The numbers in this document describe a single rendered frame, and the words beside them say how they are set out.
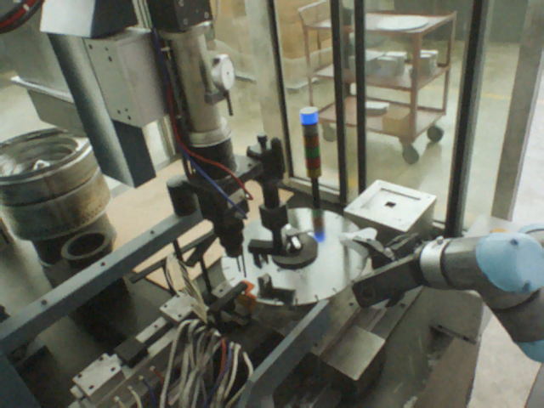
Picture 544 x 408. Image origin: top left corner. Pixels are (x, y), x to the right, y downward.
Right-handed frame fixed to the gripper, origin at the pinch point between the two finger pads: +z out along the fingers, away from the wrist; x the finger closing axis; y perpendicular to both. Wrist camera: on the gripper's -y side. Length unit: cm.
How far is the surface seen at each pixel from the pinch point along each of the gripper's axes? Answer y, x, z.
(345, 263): 5.2, -0.6, 8.9
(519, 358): 87, -84, 55
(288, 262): -3.7, 4.8, 15.2
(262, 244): -8.4, 11.4, 12.8
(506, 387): 71, -86, 52
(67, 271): -41, 24, 48
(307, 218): 10.2, 9.8, 24.2
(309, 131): 22.1, 29.2, 24.3
